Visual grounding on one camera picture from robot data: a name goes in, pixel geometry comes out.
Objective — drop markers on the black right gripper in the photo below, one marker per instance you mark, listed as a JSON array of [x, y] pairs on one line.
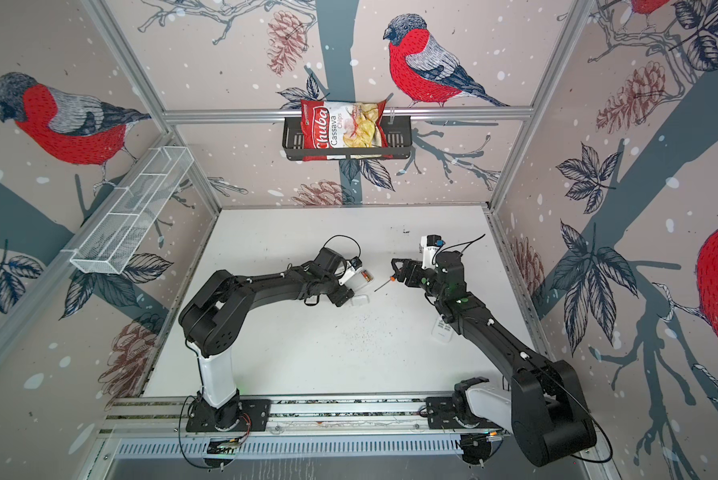
[[409, 266]]

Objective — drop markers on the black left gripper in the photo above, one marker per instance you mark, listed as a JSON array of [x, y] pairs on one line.
[[343, 296]]

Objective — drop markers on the orange black screwdriver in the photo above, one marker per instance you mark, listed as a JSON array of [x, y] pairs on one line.
[[391, 279]]

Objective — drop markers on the white remote control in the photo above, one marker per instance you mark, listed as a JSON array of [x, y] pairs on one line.
[[362, 289]]

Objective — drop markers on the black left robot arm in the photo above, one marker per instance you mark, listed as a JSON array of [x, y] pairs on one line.
[[213, 319]]

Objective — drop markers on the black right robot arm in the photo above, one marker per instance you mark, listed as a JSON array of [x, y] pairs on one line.
[[549, 417]]

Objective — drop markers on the white air conditioner remote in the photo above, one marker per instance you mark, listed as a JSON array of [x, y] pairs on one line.
[[442, 331]]

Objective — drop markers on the red cassava chips bag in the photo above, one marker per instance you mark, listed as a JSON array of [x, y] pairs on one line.
[[340, 125]]

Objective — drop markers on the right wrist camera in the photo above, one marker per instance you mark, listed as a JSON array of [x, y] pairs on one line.
[[429, 246]]

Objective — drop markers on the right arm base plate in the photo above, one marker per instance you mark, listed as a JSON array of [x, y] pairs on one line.
[[446, 413]]

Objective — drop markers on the black wire basket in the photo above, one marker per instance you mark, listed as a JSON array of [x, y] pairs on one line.
[[390, 138]]

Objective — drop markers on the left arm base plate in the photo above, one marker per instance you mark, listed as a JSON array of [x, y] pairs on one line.
[[241, 415]]

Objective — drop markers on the white mesh wall shelf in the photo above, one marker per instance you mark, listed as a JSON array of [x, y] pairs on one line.
[[115, 239]]

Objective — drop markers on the aluminium mounting rail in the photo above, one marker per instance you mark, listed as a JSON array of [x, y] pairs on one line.
[[324, 414]]

